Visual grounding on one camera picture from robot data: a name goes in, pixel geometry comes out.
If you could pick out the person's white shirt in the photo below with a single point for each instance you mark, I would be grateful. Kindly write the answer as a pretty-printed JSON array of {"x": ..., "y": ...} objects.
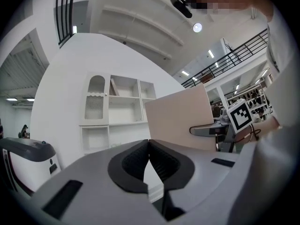
[{"x": 281, "y": 55}]

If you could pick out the black balcony railing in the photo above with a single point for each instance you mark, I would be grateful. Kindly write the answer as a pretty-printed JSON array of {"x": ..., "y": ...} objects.
[{"x": 65, "y": 13}]

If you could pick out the long black mezzanine railing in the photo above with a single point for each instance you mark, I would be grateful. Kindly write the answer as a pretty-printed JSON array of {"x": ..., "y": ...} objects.
[{"x": 225, "y": 60}]

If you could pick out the white shelf cabinet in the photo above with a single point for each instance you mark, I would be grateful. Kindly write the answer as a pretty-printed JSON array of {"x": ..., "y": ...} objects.
[{"x": 122, "y": 116}]

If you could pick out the black head-worn camera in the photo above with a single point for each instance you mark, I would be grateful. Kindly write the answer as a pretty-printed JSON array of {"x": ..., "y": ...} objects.
[{"x": 181, "y": 6}]

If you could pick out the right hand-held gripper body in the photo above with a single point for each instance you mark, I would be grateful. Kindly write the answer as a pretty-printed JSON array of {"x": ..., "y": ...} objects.
[{"x": 240, "y": 116}]

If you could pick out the display rack with dark items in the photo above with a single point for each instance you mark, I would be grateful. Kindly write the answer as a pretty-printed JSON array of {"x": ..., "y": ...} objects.
[{"x": 253, "y": 99}]

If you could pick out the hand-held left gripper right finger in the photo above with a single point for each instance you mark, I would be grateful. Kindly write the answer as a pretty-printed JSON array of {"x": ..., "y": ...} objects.
[{"x": 206, "y": 172}]

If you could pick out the round ceiling light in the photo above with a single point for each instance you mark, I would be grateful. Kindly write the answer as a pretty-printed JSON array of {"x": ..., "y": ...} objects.
[{"x": 197, "y": 27}]

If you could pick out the white and grey machine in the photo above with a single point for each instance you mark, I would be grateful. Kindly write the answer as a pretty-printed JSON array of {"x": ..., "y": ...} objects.
[{"x": 28, "y": 163}]

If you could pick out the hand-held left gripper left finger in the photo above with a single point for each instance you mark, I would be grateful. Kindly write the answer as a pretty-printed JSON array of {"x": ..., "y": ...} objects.
[{"x": 93, "y": 172}]

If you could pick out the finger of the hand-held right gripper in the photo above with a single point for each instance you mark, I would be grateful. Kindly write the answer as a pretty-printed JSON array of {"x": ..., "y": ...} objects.
[{"x": 204, "y": 130}]

